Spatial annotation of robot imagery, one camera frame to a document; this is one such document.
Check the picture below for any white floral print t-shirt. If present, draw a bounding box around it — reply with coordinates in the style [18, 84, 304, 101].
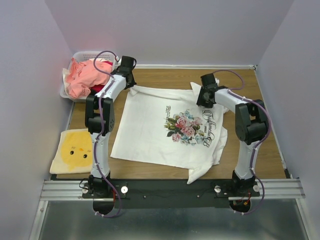
[110, 82, 228, 184]

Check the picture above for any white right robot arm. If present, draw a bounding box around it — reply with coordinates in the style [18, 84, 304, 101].
[196, 73, 271, 197]

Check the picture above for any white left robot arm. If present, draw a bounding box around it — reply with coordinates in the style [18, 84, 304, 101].
[85, 56, 137, 198]

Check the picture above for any red garment in basket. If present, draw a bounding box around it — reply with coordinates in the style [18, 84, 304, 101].
[90, 60, 113, 93]

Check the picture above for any white plastic laundry basket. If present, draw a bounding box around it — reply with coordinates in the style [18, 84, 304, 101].
[60, 51, 120, 102]

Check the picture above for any pink t-shirt in basket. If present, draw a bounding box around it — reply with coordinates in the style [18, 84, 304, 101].
[62, 57, 113, 99]

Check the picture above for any folded yellow chick t-shirt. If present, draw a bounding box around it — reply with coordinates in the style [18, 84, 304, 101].
[49, 128, 93, 175]

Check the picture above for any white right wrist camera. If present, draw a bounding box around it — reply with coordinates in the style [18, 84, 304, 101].
[215, 78, 220, 86]

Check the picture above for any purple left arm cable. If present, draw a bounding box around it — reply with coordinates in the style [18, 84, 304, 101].
[92, 50, 124, 219]

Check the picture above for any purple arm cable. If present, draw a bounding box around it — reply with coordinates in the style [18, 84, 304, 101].
[214, 69, 273, 217]
[92, 50, 124, 219]

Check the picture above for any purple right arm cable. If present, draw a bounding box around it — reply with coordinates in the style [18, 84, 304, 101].
[214, 69, 273, 217]

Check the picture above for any aluminium front rail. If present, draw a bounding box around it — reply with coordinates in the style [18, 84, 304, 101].
[40, 178, 306, 201]

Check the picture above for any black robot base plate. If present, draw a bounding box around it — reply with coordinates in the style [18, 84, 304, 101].
[79, 176, 260, 210]

